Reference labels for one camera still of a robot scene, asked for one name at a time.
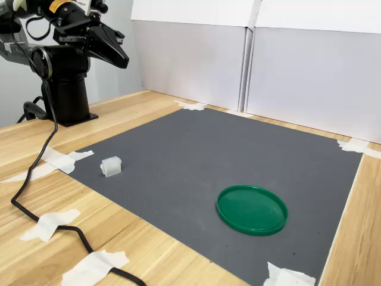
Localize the small white plastic terminal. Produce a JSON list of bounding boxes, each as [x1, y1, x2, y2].
[[100, 156, 123, 178]]

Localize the round green lid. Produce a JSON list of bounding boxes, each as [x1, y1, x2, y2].
[[216, 184, 289, 237]]

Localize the white partition panel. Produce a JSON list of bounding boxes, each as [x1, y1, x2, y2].
[[243, 0, 381, 144], [130, 0, 256, 113]]

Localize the white masking tape piece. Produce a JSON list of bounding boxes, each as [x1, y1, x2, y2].
[[262, 261, 316, 286], [19, 208, 81, 242], [174, 100, 208, 111], [0, 145, 95, 184], [61, 250, 130, 286], [224, 109, 254, 118], [336, 138, 381, 158]]

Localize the dark grey mat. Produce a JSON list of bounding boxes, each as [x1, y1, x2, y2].
[[59, 107, 366, 286]]

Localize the small camera circuit board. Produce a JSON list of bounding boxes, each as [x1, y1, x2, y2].
[[76, 0, 108, 16]]

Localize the black base power cable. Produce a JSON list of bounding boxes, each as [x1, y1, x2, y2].
[[16, 95, 48, 123]]

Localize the long black camera cable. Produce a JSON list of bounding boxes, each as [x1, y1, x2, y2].
[[11, 29, 147, 286]]

